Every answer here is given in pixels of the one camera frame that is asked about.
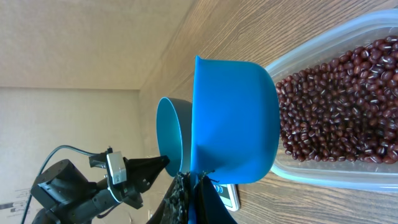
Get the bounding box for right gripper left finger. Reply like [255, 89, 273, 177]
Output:
[150, 172, 190, 224]

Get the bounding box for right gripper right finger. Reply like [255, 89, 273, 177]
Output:
[195, 175, 237, 224]

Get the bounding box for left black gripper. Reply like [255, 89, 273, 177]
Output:
[123, 156, 170, 209]

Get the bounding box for blue plastic measuring scoop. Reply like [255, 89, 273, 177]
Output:
[188, 57, 280, 223]

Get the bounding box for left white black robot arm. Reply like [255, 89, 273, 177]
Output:
[30, 153, 170, 223]

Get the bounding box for white digital kitchen scale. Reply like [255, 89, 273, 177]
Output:
[214, 184, 240, 212]

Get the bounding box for teal metal bowl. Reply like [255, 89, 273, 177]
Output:
[155, 97, 192, 177]

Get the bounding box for red adzuki beans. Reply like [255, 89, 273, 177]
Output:
[275, 35, 397, 164]

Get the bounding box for clear plastic container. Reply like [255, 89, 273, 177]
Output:
[266, 9, 397, 192]

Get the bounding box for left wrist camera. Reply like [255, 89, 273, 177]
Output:
[89, 147, 127, 185]

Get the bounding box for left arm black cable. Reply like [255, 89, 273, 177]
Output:
[20, 144, 99, 224]

